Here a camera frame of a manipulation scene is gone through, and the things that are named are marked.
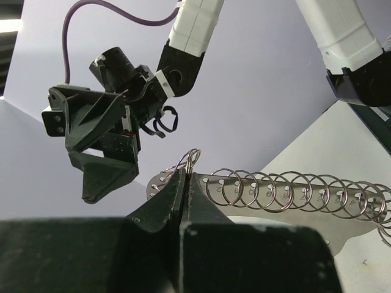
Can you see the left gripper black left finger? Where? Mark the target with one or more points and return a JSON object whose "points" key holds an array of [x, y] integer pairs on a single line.
{"points": [[135, 253]]}

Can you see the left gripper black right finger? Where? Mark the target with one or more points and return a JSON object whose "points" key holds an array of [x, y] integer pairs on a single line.
{"points": [[218, 255]]}

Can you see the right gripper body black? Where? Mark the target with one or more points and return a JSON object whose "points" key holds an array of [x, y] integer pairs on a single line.
{"points": [[143, 94]]}

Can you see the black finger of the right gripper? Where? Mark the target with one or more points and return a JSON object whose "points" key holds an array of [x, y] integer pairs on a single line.
{"points": [[81, 115], [101, 175]]}

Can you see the metal key holder red handle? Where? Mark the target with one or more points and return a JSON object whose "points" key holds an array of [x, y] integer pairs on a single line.
{"points": [[304, 213]]}

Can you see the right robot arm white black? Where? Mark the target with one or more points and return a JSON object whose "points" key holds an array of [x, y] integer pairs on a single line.
{"points": [[358, 66]]}

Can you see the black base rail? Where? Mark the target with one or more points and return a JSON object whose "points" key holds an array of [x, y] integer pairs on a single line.
{"points": [[379, 127]]}

